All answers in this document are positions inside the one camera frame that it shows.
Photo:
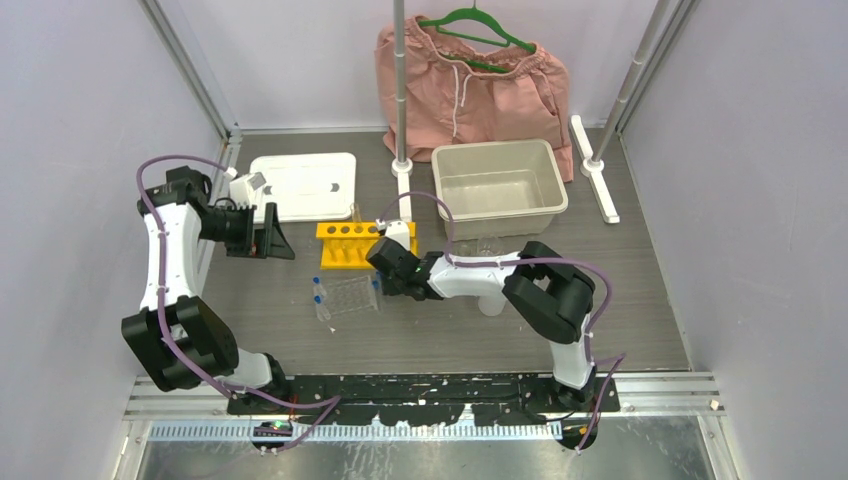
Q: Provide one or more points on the left white stand base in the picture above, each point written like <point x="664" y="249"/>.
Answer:
<point x="403" y="189"/>

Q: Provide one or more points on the small glass beaker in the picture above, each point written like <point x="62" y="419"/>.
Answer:
<point x="464" y="248"/>

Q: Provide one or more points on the metal stand pole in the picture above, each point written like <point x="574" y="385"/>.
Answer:
<point x="400" y="78"/>
<point x="631" y="78"/>

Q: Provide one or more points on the clear glass test tube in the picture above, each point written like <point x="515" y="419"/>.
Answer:
<point x="356" y="217"/>

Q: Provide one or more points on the red capped wash bottle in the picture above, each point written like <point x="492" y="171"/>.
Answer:
<point x="491" y="306"/>

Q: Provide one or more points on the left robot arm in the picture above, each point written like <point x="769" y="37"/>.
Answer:
<point x="176" y="336"/>

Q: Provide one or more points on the right metal stand pole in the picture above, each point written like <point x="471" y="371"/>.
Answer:
<point x="631" y="78"/>

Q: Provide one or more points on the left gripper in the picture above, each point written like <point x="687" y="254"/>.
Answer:
<point x="269" y="241"/>

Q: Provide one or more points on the right white stand base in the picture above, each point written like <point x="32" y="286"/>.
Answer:
<point x="592" y="167"/>

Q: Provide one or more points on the left metal stand pole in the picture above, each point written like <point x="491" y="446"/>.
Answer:
<point x="400" y="78"/>

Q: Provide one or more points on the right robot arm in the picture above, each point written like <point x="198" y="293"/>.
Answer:
<point x="560" y="299"/>

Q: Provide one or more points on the white stand base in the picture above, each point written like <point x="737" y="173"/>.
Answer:
<point x="592" y="167"/>
<point x="403" y="189"/>

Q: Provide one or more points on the clear well plate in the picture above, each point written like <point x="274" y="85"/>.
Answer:
<point x="350" y="296"/>

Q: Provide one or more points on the large glass beaker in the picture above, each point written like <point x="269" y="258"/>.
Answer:
<point x="489" y="246"/>

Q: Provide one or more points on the pink shorts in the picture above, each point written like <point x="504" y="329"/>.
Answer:
<point x="458" y="95"/>

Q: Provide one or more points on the beige plastic bin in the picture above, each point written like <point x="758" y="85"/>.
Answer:
<point x="498" y="189"/>

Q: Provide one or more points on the white flat tray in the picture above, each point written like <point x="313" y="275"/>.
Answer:
<point x="308" y="187"/>

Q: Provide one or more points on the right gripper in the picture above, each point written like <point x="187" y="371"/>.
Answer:
<point x="388" y="288"/>

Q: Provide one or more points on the blue capped tube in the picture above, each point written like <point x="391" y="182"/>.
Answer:
<point x="319" y="291"/>
<point x="322" y="312"/>
<point x="378" y="293"/>

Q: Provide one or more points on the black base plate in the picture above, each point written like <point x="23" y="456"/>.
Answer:
<point x="423" y="400"/>

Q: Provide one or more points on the green clothes hanger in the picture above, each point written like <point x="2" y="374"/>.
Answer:
<point x="484" y="26"/>

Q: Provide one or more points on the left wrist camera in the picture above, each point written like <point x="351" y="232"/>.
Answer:
<point x="248" y="190"/>

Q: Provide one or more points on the yellow test tube rack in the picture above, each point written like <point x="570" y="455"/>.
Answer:
<point x="345" y="244"/>

